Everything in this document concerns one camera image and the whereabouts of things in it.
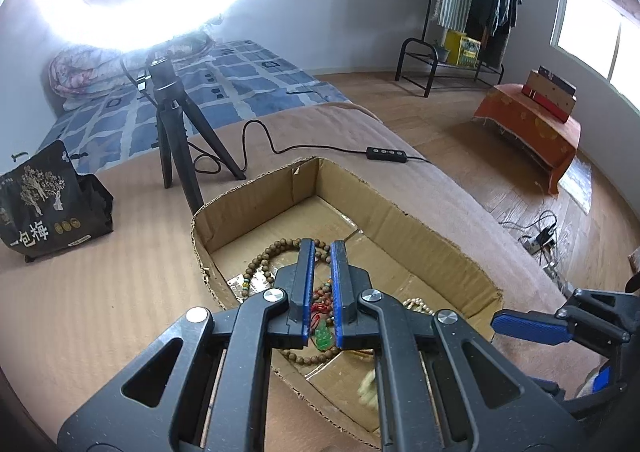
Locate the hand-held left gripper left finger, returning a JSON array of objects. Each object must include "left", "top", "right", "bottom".
[{"left": 57, "top": 238, "right": 317, "bottom": 452}]

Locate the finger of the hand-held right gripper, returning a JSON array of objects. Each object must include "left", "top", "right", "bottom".
[
  {"left": 491, "top": 288, "right": 632, "bottom": 348},
  {"left": 532, "top": 366, "right": 640, "bottom": 420}
]

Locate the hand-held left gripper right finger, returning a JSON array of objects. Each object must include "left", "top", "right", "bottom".
[{"left": 330, "top": 239, "right": 586, "bottom": 452}]

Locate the brown bead necklace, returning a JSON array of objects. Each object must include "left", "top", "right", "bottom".
[{"left": 243, "top": 239, "right": 373, "bottom": 365}]

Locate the clear plastic sheet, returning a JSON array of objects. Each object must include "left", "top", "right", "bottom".
[{"left": 560, "top": 157, "right": 593, "bottom": 215}]

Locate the orange covered table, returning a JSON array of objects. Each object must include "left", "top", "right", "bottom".
[{"left": 472, "top": 83, "right": 583, "bottom": 195}]

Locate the blue patterned mattress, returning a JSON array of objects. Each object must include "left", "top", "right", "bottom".
[{"left": 30, "top": 38, "right": 351, "bottom": 173}]

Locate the red flat box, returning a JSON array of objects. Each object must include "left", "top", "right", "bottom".
[{"left": 521, "top": 84, "right": 571, "bottom": 123}]

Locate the kraft cardboard box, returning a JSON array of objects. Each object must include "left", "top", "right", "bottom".
[{"left": 525, "top": 72, "right": 576, "bottom": 113}]

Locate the black tripod stand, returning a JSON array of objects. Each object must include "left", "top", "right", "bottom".
[{"left": 120, "top": 0, "right": 247, "bottom": 215}]

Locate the dark flat box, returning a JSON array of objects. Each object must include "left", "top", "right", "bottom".
[{"left": 537, "top": 66, "right": 577, "bottom": 95}]

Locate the black clothes rack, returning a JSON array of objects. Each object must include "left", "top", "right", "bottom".
[{"left": 395, "top": 0, "right": 506, "bottom": 98}]

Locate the yellow crate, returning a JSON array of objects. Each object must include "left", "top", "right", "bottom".
[{"left": 445, "top": 29, "right": 482, "bottom": 68}]

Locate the black snack bag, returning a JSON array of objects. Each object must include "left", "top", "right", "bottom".
[{"left": 0, "top": 140, "right": 115, "bottom": 263}]

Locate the floral quilt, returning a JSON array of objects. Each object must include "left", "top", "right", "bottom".
[{"left": 48, "top": 29, "right": 213, "bottom": 110}]

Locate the window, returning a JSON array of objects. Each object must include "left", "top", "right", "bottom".
[{"left": 550, "top": 0, "right": 640, "bottom": 105}]

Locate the black hanging garment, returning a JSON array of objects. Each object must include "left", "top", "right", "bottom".
[{"left": 465, "top": 0, "right": 501, "bottom": 68}]

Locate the black floor cable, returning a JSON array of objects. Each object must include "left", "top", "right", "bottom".
[{"left": 500, "top": 209, "right": 558, "bottom": 245}]

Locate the black cable with inline controller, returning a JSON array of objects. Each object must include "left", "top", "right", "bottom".
[{"left": 192, "top": 119, "right": 431, "bottom": 178}]

